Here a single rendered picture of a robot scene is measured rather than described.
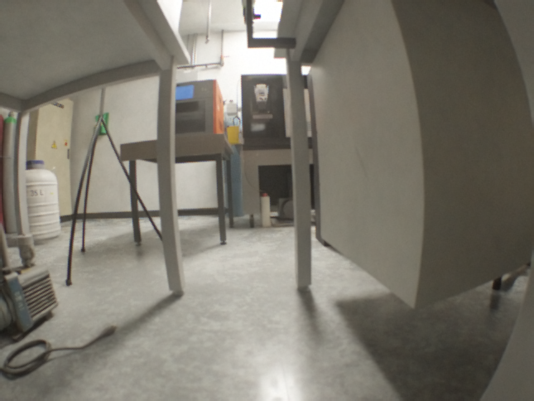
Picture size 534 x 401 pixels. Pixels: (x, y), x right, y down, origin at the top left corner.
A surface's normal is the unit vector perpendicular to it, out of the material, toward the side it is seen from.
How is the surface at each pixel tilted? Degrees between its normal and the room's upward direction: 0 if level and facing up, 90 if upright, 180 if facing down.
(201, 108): 90
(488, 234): 90
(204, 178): 90
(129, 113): 90
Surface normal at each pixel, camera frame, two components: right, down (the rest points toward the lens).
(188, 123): 0.06, 0.06
